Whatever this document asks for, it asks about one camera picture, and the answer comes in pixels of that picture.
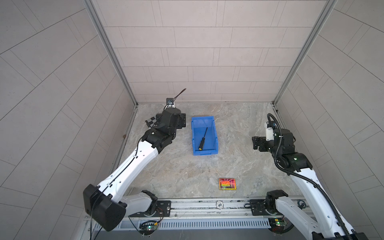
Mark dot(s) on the blue plastic bin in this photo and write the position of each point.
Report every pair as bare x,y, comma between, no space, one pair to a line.
199,125

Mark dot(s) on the green circuit board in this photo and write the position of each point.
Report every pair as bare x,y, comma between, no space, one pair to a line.
148,227
277,225

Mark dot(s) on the right green circuit board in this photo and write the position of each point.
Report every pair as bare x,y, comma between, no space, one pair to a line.
277,225

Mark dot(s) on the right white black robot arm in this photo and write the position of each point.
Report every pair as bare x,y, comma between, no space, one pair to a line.
328,223

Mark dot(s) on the black yellow screwdriver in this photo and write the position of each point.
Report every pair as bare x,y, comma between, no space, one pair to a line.
202,143

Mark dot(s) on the black white checkerboard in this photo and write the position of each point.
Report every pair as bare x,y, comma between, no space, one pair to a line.
155,122

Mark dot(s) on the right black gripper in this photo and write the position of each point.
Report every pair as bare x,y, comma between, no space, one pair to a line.
262,140

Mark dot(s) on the left green circuit board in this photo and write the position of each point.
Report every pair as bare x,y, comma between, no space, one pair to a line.
148,227

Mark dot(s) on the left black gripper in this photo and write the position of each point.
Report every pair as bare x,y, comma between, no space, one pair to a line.
180,121

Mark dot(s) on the aluminium mounting rail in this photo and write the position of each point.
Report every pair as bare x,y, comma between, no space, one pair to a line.
210,207

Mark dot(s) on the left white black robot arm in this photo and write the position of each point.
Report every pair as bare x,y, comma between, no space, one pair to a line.
149,146

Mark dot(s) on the colourful holographic card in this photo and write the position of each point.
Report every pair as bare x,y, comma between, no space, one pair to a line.
227,184

